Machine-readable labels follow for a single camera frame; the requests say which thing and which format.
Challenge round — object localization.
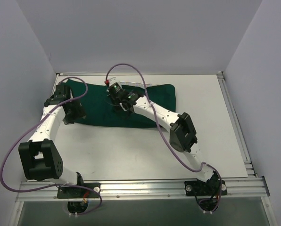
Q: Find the dark green surgical cloth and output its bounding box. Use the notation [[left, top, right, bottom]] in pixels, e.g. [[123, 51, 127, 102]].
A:
[[75, 83, 176, 129]]

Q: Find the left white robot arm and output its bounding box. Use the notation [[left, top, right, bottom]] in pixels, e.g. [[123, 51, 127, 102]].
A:
[[18, 93, 86, 197]]

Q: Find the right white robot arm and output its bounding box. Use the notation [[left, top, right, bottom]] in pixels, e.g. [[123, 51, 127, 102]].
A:
[[107, 92, 222, 194]]

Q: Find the surgical kit tray edge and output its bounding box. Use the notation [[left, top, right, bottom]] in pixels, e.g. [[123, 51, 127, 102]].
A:
[[119, 81, 155, 89]]

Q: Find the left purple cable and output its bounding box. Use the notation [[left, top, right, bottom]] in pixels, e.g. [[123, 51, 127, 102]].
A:
[[0, 76, 103, 215]]

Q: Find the purple cable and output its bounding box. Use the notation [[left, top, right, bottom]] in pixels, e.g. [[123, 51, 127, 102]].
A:
[[105, 63, 223, 212], [0, 76, 103, 215]]

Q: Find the back aluminium rail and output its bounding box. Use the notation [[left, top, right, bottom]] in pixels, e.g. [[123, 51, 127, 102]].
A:
[[56, 72, 224, 77]]

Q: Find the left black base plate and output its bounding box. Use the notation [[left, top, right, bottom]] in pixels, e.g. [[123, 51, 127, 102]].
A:
[[57, 182, 101, 199]]

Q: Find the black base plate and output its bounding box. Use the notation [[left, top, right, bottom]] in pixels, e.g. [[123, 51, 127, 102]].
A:
[[184, 179, 220, 197], [57, 182, 101, 199]]

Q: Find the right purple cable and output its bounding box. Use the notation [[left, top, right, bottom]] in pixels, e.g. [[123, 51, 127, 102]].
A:
[[105, 63, 223, 212]]

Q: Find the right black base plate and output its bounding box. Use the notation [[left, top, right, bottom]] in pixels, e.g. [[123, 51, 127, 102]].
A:
[[184, 179, 220, 197]]

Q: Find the front aluminium rail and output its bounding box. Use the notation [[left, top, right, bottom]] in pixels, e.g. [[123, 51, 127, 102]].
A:
[[16, 177, 270, 202]]

